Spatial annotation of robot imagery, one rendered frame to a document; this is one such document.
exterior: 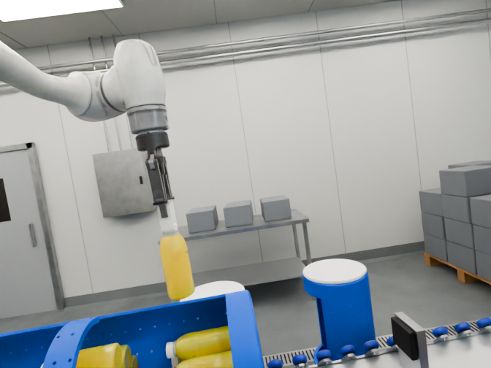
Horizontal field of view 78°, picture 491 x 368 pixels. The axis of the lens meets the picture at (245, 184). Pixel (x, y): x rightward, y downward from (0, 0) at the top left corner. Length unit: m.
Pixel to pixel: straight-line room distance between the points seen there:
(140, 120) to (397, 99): 4.21
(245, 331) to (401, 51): 4.46
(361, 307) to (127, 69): 1.21
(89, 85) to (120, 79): 0.09
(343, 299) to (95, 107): 1.12
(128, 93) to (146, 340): 0.70
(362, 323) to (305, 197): 2.88
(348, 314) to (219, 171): 2.96
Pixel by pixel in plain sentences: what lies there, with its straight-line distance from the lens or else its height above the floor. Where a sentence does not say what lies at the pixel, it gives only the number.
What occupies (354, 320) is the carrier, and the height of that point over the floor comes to 0.86.
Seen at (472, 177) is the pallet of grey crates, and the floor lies 1.11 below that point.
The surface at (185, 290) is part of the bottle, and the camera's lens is 0.78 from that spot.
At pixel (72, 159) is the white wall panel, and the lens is 4.53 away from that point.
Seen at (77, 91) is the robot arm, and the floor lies 1.78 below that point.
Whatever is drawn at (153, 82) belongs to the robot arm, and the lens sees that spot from 0.74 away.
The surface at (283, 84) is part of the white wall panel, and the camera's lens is 4.23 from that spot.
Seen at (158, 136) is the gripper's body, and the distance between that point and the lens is 0.73.
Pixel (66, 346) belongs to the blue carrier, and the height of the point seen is 1.22.
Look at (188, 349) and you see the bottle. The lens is 0.92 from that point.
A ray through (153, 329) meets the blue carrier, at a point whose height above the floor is 1.12.
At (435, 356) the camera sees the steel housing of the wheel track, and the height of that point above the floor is 0.93.
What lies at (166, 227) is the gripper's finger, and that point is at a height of 1.45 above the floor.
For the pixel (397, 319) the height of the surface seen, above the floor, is 1.08.
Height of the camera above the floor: 1.57
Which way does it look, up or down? 4 degrees down
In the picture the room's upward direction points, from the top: 8 degrees counter-clockwise
